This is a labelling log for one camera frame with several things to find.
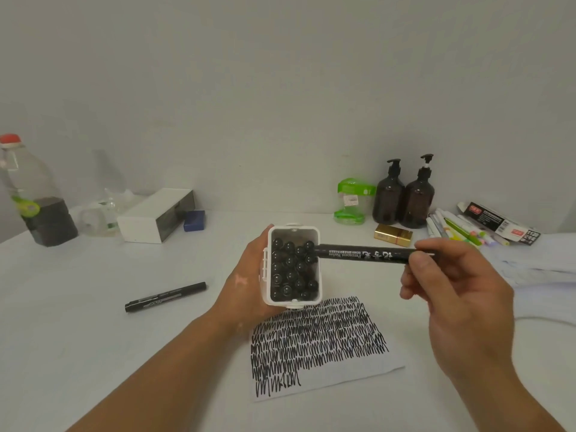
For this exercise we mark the person's left hand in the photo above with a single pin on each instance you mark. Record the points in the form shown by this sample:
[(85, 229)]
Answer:
[(243, 292)]

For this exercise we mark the person's right hand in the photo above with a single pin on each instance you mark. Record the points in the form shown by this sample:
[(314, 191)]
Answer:
[(472, 319)]

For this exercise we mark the bundle of black markers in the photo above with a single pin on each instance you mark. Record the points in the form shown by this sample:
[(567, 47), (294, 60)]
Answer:
[(292, 274)]

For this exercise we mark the thin black marker pen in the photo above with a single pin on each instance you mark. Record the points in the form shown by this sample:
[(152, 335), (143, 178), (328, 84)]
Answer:
[(166, 296)]

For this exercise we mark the white paper with black scribbles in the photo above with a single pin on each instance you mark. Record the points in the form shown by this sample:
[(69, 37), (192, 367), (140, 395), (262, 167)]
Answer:
[(324, 350)]

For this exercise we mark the person's left forearm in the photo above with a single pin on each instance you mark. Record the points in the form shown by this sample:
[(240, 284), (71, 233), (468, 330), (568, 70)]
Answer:
[(148, 386)]

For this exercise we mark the bunch of pastel highlighter pens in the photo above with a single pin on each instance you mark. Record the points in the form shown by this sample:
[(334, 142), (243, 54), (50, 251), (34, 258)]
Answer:
[(472, 233)]

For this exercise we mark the small blue box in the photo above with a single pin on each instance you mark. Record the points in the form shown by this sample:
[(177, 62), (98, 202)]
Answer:
[(194, 221)]

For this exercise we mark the pile of loose white sheets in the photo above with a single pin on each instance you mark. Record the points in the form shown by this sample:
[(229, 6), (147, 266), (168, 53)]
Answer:
[(540, 265)]

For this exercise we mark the black and red cardboard box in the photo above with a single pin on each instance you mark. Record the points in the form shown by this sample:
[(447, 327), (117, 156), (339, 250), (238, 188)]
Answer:
[(490, 215)]

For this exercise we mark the small gold box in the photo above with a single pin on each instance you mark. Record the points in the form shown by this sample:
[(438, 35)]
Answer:
[(393, 235)]

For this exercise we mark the white box with grey front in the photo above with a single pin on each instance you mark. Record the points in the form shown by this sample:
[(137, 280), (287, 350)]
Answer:
[(139, 224)]

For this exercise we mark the brown pump bottle white neck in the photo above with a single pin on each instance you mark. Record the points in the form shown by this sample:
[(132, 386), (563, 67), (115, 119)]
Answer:
[(417, 206)]

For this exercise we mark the clear jar with green lid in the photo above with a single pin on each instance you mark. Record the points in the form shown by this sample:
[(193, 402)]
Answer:
[(355, 188)]

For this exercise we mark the clear bottle with dark liquid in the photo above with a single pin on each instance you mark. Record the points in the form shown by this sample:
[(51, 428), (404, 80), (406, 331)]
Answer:
[(51, 224)]

